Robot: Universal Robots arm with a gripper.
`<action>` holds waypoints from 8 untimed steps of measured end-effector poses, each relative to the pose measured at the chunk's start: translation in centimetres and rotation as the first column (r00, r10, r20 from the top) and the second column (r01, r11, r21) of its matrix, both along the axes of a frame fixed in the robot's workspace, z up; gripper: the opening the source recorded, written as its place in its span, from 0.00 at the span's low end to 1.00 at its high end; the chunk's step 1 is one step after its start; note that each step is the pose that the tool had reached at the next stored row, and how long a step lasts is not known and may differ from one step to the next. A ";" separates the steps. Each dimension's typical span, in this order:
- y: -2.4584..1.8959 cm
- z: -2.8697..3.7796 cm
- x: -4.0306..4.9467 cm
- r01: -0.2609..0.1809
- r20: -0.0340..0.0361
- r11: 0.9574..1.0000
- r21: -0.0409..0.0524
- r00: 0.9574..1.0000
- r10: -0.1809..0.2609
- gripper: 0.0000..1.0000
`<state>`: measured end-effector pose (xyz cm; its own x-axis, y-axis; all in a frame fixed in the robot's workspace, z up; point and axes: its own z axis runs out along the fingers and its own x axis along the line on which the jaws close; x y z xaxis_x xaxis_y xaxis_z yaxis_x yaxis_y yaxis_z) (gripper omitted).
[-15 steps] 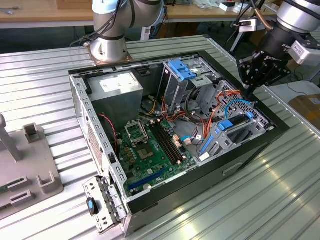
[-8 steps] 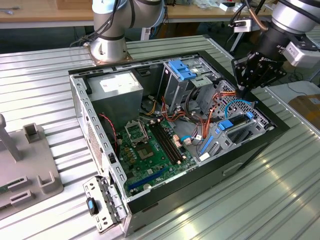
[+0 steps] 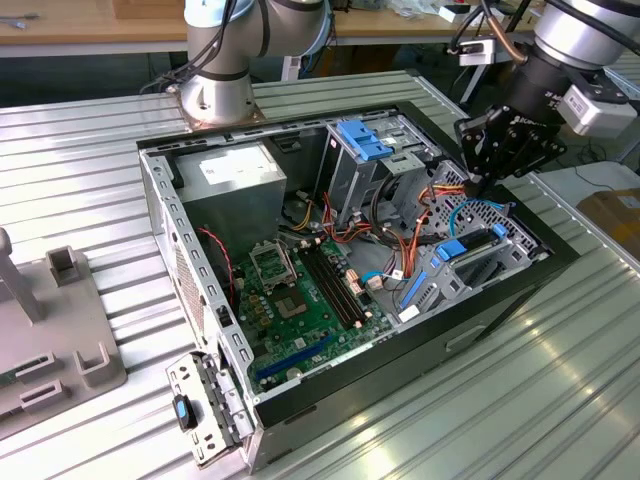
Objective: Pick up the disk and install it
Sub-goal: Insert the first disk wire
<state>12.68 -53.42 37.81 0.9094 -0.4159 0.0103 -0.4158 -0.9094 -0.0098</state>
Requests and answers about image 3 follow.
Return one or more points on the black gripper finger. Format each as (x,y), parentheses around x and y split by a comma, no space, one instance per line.
(480,145)
(535,152)

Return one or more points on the hard disk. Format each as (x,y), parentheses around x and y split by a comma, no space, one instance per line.
(452,249)

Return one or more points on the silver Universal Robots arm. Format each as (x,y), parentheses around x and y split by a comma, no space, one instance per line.
(215,95)

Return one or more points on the grey metal disk bay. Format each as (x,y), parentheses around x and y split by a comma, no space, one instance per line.
(445,287)

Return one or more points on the cardboard box with label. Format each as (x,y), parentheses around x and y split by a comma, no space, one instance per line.
(615,220)

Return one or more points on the white box black lid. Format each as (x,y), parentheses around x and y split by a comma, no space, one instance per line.
(452,16)

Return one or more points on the blue plastic cage latch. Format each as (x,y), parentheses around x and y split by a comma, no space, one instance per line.
(360,137)

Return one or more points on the grey optical drive cage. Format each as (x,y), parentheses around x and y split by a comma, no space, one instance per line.
(350,180)

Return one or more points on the wooden desk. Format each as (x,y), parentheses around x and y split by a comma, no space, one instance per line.
(400,30)
(75,30)

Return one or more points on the black RAM slot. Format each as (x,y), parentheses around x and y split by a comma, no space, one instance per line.
(331,285)
(342,285)
(325,285)
(336,285)

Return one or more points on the black open PC case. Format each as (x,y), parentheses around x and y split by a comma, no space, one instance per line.
(400,360)

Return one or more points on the CPU socket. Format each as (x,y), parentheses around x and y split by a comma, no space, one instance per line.
(270,267)

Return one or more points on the square brown chipset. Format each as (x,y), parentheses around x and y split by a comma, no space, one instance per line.
(290,306)

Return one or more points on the green motherboard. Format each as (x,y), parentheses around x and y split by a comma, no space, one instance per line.
(310,330)

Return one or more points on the grey power supply unit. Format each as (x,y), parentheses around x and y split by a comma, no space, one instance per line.
(235,210)

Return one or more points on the blue expansion slot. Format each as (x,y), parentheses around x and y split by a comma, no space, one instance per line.
(292,360)

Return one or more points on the black case fan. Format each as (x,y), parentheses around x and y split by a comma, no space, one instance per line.
(220,270)

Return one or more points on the silver coin battery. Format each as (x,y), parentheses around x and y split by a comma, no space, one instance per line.
(294,373)

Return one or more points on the small cardboard box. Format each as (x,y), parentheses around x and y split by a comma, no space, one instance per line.
(145,9)

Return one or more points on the black and blue latch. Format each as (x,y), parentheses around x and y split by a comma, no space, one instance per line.
(182,412)

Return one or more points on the grey parts rack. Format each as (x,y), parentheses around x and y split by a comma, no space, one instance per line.
(65,310)

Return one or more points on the green RAM stick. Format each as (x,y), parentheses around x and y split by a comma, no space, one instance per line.
(7,378)

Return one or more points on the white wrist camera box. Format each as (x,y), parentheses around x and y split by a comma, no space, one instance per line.
(595,112)

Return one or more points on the small silver wrist camera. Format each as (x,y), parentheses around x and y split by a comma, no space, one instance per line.
(477,52)

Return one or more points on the brown square base plate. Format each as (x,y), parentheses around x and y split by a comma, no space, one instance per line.
(259,115)

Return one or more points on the silver hinged slot bracket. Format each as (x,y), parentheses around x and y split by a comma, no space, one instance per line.
(187,372)

